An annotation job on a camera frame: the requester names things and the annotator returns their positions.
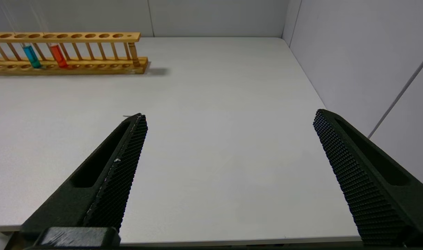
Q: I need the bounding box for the test tube with teal liquid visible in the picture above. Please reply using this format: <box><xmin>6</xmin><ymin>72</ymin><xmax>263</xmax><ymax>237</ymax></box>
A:
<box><xmin>2</xmin><ymin>0</ymin><xmax>42</xmax><ymax>69</ymax></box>

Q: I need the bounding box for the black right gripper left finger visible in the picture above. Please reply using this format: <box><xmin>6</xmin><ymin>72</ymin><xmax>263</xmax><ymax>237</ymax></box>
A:
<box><xmin>20</xmin><ymin>113</ymin><xmax>149</xmax><ymax>240</ymax></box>

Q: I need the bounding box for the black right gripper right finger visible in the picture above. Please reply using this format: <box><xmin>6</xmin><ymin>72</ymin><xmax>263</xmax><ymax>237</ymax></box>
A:
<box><xmin>313</xmin><ymin>109</ymin><xmax>423</xmax><ymax>248</ymax></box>

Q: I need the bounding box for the test tube with red liquid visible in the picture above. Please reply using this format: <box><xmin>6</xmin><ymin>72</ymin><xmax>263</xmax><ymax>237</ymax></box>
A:
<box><xmin>29</xmin><ymin>0</ymin><xmax>69</xmax><ymax>69</ymax></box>

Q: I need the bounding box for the wooden test tube rack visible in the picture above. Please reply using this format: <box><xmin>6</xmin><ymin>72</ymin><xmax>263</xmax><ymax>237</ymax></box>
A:
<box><xmin>0</xmin><ymin>32</ymin><xmax>149</xmax><ymax>76</ymax></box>

